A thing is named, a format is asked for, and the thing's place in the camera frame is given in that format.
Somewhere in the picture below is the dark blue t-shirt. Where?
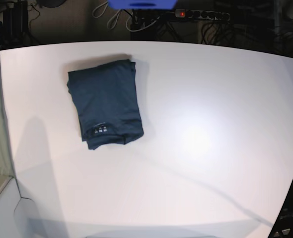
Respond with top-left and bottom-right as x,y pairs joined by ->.
67,59 -> 144,150

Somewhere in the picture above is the black power strip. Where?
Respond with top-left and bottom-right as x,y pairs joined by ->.
174,9 -> 230,21

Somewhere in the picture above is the blue plastic bin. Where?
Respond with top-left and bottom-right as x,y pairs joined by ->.
108,0 -> 177,9

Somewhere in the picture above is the white looped cable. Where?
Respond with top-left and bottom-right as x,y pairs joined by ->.
92,0 -> 123,29

